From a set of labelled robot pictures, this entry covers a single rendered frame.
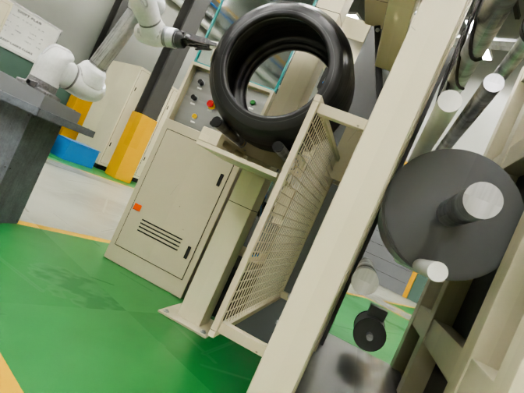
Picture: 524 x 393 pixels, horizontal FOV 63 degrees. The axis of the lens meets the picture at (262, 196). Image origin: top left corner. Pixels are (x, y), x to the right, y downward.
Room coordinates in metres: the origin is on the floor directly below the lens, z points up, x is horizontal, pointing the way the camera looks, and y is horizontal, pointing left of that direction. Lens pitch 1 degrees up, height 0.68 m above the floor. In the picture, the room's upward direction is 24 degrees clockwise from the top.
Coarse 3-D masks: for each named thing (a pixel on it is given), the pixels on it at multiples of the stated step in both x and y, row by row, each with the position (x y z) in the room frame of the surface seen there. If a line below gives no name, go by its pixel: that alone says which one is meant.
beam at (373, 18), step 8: (368, 0) 1.78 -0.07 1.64; (376, 0) 1.75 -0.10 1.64; (384, 0) 1.72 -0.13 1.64; (368, 8) 1.83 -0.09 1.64; (376, 8) 1.81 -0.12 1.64; (384, 8) 1.78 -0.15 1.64; (368, 16) 1.90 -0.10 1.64; (376, 16) 1.87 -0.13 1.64; (368, 24) 1.97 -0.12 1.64; (376, 24) 1.94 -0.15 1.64
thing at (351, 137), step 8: (344, 136) 1.89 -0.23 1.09; (352, 136) 1.88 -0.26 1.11; (360, 136) 1.87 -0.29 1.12; (344, 144) 1.89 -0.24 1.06; (352, 144) 1.88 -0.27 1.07; (344, 152) 1.88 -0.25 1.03; (352, 152) 1.87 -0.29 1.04; (344, 160) 1.88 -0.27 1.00; (336, 168) 1.88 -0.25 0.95; (344, 168) 1.88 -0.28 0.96; (336, 176) 1.88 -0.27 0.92; (336, 184) 2.06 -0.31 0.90
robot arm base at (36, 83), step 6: (18, 78) 2.20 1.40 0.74; (30, 78) 2.22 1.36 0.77; (36, 78) 2.22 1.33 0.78; (30, 84) 2.18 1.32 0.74; (36, 84) 2.21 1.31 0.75; (42, 84) 2.23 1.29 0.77; (48, 84) 2.25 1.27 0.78; (42, 90) 2.21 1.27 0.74; (48, 90) 2.26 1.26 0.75; (54, 90) 2.29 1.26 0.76; (48, 96) 2.25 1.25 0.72; (54, 96) 2.30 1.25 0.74
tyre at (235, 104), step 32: (256, 32) 1.90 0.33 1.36; (288, 32) 1.94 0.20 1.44; (320, 32) 1.63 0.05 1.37; (224, 64) 1.71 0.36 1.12; (256, 64) 1.99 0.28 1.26; (352, 64) 1.65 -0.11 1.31; (224, 96) 1.70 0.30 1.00; (352, 96) 1.79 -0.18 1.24; (256, 128) 1.66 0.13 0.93; (288, 128) 1.63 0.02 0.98
